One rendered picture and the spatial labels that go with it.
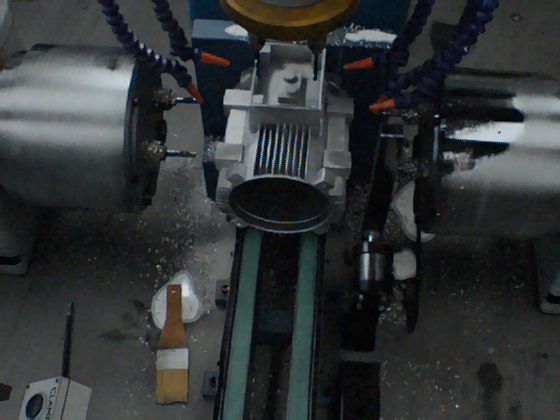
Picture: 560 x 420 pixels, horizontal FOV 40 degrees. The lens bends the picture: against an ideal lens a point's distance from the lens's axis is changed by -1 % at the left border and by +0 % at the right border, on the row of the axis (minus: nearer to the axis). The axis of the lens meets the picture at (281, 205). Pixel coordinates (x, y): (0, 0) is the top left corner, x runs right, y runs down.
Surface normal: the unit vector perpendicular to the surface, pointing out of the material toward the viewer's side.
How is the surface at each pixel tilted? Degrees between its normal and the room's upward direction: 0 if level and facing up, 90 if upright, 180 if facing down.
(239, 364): 0
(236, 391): 0
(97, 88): 9
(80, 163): 58
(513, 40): 0
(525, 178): 51
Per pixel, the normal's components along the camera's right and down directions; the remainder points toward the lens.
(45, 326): 0.00, -0.52
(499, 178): -0.06, 0.33
